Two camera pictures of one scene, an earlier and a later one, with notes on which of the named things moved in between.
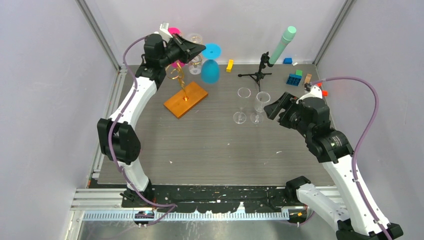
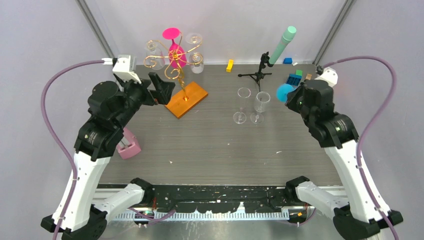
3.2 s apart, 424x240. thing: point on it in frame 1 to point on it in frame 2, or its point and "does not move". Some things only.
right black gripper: [288, 102] to [291, 101]
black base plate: [214, 199] does not move
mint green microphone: [287, 36] does not move
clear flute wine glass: [243, 94] does not move
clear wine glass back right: [195, 66] does not move
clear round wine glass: [262, 97] does not move
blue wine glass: [210, 69] to [282, 91]
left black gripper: [189, 50] to [163, 89]
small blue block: [287, 61] does not move
